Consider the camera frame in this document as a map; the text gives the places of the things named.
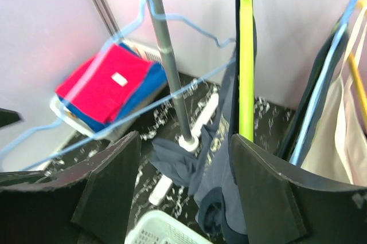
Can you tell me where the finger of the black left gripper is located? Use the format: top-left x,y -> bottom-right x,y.
0,108 -> 22,127

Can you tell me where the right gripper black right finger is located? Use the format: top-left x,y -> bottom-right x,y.
231,134 -> 366,244

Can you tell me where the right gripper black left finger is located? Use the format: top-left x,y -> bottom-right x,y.
1,131 -> 141,243

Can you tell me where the light blue wire hanger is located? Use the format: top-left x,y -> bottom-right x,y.
1,0 -> 235,171

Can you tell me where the olive green tank top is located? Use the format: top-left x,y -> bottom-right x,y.
274,25 -> 349,160

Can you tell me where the white tank top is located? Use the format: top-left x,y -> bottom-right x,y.
300,6 -> 367,186

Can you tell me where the navy blue tank top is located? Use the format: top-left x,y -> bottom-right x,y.
150,0 -> 257,243

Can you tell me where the lime green hanger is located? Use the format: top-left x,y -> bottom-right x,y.
239,0 -> 254,141

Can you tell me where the yellow plastic hanger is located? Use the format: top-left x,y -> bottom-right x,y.
346,0 -> 367,107

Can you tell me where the small white basket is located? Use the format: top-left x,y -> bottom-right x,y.
50,40 -> 167,137

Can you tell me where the white plastic mesh basket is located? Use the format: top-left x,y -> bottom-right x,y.
124,210 -> 211,244

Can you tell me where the folded clothes stack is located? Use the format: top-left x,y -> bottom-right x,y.
67,42 -> 167,132

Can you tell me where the metal clothes rack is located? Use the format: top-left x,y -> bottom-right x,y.
147,0 -> 218,154

